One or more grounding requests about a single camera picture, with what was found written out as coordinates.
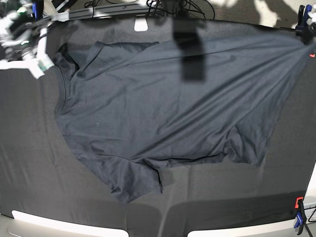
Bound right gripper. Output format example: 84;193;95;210
0;24;53;79

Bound dark navy t-shirt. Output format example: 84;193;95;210
54;33;315;203

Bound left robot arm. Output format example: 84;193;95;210
295;4;316;45

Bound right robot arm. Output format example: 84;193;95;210
0;0;54;79

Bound black table cloth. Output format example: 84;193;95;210
0;17;316;237

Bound blue red clamp front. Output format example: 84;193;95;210
294;197;307;236

